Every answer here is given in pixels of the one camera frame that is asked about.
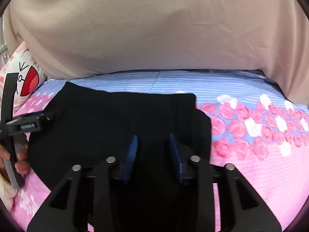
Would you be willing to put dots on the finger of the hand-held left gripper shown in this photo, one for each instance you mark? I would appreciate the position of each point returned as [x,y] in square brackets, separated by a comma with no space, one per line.
[47,116]

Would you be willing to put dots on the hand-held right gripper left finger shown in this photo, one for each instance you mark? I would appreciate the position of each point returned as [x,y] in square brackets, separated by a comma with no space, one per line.
[131,157]

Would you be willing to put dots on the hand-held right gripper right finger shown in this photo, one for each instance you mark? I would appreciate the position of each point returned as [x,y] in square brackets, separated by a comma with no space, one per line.
[175,152]

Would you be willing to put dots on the black pants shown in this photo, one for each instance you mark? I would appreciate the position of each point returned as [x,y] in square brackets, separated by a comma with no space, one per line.
[108,116]

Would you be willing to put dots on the person's left forearm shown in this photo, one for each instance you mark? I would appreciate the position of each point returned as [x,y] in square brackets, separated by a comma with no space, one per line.
[7,193]

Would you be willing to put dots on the person's left hand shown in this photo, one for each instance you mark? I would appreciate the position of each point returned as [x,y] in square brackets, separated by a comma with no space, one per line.
[23,166]

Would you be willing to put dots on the cartoon face pillow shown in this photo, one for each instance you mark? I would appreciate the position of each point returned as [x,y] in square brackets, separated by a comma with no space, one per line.
[29,82]

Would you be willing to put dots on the white sheer curtain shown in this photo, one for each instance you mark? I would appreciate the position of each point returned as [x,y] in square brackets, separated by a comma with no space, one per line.
[3,53]

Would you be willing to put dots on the pink floral blanket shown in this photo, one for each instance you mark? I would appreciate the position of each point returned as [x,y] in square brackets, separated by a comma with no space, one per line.
[253,169]

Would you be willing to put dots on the beige cloth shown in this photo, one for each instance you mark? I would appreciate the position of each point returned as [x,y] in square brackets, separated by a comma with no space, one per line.
[157,29]

